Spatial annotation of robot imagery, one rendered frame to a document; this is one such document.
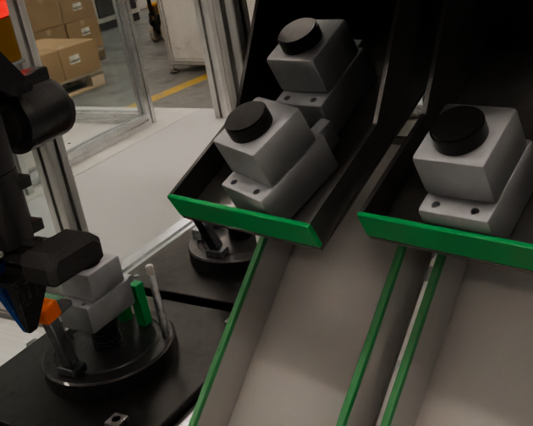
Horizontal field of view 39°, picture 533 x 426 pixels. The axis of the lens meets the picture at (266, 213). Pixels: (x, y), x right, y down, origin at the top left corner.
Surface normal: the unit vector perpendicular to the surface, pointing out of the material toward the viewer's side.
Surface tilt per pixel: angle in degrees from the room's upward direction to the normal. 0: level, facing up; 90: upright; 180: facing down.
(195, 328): 0
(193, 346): 0
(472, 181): 115
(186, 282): 0
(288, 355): 45
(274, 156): 94
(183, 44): 90
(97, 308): 90
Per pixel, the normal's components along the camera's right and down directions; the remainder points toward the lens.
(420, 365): 0.74, 0.15
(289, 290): -0.58, -0.36
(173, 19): -0.62, 0.41
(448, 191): -0.53, 0.74
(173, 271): -0.16, -0.90
